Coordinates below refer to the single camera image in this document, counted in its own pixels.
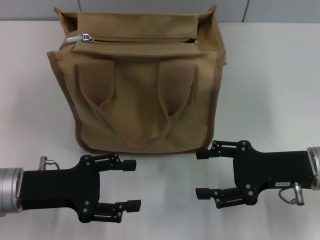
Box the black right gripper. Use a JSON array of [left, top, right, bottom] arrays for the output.
[[195, 139, 316, 209]]

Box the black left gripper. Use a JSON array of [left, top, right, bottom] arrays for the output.
[[18, 152, 142, 224]]

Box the khaki canvas food bag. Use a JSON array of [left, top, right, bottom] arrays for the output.
[[46, 4, 227, 154]]

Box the silver metal zipper pull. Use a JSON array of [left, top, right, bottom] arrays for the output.
[[66, 31, 95, 45]]

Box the left gripper connector cable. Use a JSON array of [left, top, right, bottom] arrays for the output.
[[37, 156, 61, 171]]

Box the gripper connector cable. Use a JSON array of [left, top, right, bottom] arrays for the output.
[[278, 182, 305, 206], [37, 156, 61, 171]]

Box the right gripper connector cable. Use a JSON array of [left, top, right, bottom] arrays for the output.
[[278, 182, 305, 206]]

